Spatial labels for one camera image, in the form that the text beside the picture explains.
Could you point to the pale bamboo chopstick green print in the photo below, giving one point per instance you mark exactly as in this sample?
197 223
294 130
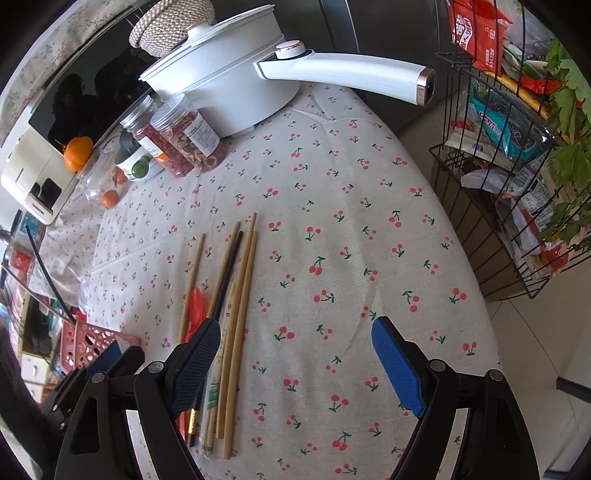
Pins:
212 415
207 436

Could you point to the thin light wooden chopstick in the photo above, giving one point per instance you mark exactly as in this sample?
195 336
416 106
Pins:
191 290

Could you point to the cluttered storage shelf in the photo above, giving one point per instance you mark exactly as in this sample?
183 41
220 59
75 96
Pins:
27 318

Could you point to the red plastic spoon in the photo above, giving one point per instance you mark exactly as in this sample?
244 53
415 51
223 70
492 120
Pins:
196 302

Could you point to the cherry print tablecloth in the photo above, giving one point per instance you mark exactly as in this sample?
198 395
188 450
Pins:
351 240

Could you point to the dark brown chopstick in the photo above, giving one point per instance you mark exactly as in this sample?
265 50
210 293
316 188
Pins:
224 267

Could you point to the floral cover cloth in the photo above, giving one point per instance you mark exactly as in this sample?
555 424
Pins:
51 41

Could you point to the clear plastic fruit box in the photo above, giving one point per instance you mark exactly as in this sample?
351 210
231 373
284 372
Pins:
99 184

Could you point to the pile of snack packets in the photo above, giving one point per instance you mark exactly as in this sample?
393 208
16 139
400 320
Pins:
489 124

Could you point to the clear jar of dried slices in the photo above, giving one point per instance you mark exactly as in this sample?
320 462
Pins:
194 134

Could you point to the small tangerine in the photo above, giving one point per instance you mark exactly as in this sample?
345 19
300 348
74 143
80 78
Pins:
119 176
111 198

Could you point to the white bowl with flower print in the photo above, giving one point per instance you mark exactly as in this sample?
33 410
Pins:
134 161

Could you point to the black chair frame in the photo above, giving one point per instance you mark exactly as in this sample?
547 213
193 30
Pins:
572 386

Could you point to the leafy green vegetables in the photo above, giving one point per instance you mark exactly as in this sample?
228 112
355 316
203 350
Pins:
570 157

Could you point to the long wooden chopstick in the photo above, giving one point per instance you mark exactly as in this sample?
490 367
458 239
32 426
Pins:
241 346
245 272

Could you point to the clear jar of red dried fruit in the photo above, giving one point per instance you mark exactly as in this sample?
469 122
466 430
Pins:
154 138

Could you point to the large orange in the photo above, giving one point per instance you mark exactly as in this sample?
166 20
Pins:
76 153

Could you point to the black chopstick with gold band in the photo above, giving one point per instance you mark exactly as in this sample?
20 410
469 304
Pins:
228 277

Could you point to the white pot lid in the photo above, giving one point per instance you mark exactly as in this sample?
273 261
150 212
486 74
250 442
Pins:
221 34

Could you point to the beige woven trivet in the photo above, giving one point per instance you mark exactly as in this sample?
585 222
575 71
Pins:
161 23

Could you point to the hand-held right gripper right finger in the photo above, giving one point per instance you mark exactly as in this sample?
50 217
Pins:
397 369

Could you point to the pink perforated plastic basket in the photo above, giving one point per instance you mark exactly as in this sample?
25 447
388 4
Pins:
87 341

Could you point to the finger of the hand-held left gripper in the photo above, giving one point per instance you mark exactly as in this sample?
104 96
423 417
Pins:
106 357

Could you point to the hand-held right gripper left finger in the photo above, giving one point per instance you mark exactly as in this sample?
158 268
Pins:
201 364

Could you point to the white oven with black door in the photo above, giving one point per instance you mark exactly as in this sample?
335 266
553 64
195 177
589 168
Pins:
27 184

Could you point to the dark green squash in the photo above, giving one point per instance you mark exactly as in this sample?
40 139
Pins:
127 141

